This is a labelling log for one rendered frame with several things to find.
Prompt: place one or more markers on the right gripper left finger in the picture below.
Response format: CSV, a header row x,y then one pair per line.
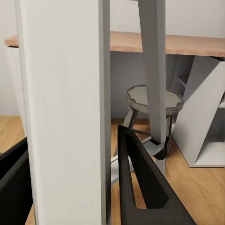
x,y
15,185

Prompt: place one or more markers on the taboret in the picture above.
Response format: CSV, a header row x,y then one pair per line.
x,y
136,97

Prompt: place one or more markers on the desk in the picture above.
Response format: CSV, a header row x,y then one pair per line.
x,y
199,77

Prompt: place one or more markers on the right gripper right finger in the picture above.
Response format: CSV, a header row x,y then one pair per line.
x,y
163,205

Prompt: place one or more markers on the camera tripod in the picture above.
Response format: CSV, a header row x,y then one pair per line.
x,y
64,50

